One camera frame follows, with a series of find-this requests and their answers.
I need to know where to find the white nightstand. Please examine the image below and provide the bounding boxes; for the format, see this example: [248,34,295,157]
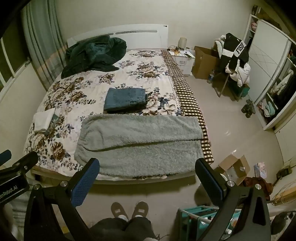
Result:
[168,49,196,76]

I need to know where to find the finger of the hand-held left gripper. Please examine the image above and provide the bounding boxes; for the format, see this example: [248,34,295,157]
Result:
[0,149,12,166]
[0,151,39,177]

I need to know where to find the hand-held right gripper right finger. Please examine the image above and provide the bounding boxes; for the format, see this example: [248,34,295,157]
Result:
[195,158,271,241]

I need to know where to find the person's right leg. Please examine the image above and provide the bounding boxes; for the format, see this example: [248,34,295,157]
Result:
[125,216,156,241]

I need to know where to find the bed with floral sheet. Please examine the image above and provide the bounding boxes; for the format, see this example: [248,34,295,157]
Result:
[23,47,214,186]

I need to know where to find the brown checked blanket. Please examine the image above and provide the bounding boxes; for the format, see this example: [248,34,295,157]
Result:
[161,50,214,165]

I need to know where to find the large brown cardboard box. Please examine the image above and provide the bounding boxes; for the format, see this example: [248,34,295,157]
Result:
[191,46,221,80]

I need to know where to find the person's leg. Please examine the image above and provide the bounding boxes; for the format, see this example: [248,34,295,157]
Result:
[125,216,156,241]
[89,217,128,241]

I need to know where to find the person's right slipper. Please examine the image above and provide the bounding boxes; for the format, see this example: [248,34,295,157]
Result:
[132,201,150,219]

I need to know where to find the folded blue jeans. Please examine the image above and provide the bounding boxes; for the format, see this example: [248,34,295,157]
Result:
[103,88,148,114]

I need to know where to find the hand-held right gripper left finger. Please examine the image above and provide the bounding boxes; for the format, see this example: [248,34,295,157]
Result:
[24,158,100,241]

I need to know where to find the pair of dark slippers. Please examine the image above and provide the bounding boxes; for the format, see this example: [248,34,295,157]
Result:
[241,99,256,118]

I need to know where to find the pink tissue pack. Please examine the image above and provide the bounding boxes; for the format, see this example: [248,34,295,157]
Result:
[254,163,266,179]

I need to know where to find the grey fleece pants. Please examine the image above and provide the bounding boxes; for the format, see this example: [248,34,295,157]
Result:
[74,113,204,180]

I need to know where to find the person's left slipper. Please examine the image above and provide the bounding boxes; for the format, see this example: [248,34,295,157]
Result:
[111,202,129,221]

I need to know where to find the window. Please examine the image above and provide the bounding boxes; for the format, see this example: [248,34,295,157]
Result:
[0,23,31,91]

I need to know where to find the dark green blanket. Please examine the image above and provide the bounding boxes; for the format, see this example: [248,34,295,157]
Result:
[61,35,127,78]

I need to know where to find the person's slipper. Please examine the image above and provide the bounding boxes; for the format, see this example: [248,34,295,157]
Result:
[111,202,129,221]
[132,201,150,219]

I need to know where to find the small open cardboard box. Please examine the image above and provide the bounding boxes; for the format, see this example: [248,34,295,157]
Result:
[218,155,251,186]

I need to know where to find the chair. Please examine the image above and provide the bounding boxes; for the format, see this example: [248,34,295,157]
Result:
[211,43,250,102]

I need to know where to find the white wardrobe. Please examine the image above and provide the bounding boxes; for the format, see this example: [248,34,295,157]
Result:
[243,13,296,131]

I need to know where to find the black and white jacket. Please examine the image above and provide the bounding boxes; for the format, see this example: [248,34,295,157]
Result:
[218,33,250,75]

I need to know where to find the white folded cloth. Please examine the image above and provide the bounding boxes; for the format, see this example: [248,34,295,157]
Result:
[33,108,56,133]

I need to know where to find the brown crumpled cloth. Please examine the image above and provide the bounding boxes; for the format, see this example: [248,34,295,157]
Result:
[243,176,274,201]

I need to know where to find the white headboard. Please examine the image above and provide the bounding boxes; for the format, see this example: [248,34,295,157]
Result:
[67,24,169,50]

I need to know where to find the person's left leg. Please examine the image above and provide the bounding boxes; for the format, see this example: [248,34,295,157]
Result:
[89,217,128,241]

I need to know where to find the teal storage cart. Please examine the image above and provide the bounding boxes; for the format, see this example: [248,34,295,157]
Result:
[178,205,244,241]

